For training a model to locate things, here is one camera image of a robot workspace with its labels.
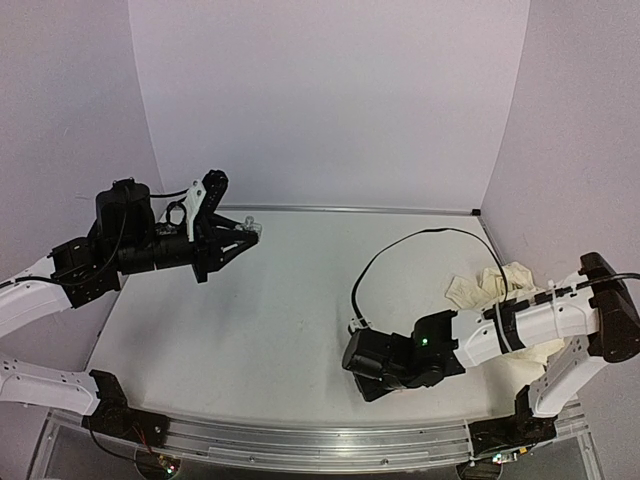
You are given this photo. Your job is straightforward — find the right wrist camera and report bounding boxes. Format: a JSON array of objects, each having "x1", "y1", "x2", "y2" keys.
[{"x1": 348, "y1": 318, "x2": 372, "y2": 335}]

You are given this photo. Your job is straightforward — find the clear nail polish bottle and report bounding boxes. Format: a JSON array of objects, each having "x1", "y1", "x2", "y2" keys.
[{"x1": 235, "y1": 215, "x2": 263, "y2": 237}]

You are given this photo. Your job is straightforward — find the black left camera cable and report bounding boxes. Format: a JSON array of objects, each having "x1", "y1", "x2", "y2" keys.
[{"x1": 0, "y1": 182, "x2": 191, "y2": 291}]

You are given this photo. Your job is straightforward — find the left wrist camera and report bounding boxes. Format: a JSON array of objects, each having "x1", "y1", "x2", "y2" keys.
[{"x1": 183, "y1": 170, "x2": 228, "y2": 243}]

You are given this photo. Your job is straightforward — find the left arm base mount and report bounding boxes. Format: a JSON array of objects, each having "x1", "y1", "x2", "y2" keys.
[{"x1": 81, "y1": 370, "x2": 169, "y2": 448}]

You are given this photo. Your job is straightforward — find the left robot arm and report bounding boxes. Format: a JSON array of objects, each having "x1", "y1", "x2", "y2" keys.
[{"x1": 1, "y1": 170, "x2": 262, "y2": 336}]

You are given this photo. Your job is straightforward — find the black camera cable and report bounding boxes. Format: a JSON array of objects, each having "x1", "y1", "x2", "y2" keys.
[
  {"x1": 350, "y1": 227, "x2": 640, "y2": 324},
  {"x1": 0, "y1": 182, "x2": 191, "y2": 291}
]

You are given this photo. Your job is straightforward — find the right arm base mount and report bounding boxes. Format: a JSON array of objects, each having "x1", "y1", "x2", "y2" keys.
[{"x1": 469, "y1": 385, "x2": 558, "y2": 459}]

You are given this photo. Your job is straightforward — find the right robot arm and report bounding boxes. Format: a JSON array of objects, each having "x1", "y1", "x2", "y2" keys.
[{"x1": 342, "y1": 252, "x2": 639, "y2": 418}]

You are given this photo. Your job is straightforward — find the cream cloth sleeve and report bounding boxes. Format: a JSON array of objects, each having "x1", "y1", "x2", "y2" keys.
[{"x1": 444, "y1": 262, "x2": 565, "y2": 381}]

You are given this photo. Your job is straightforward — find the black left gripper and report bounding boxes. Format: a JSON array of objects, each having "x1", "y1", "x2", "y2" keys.
[{"x1": 117, "y1": 215, "x2": 261, "y2": 284}]

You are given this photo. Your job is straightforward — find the aluminium front rail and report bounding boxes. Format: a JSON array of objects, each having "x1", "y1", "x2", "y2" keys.
[{"x1": 44, "y1": 399, "x2": 599, "y2": 480}]

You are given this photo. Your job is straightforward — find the black right camera cable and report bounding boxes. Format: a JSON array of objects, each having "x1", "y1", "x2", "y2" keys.
[{"x1": 350, "y1": 227, "x2": 640, "y2": 324}]

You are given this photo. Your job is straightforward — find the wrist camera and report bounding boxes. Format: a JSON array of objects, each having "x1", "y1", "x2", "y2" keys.
[
  {"x1": 183, "y1": 170, "x2": 228, "y2": 243},
  {"x1": 348, "y1": 318, "x2": 372, "y2": 335}
]

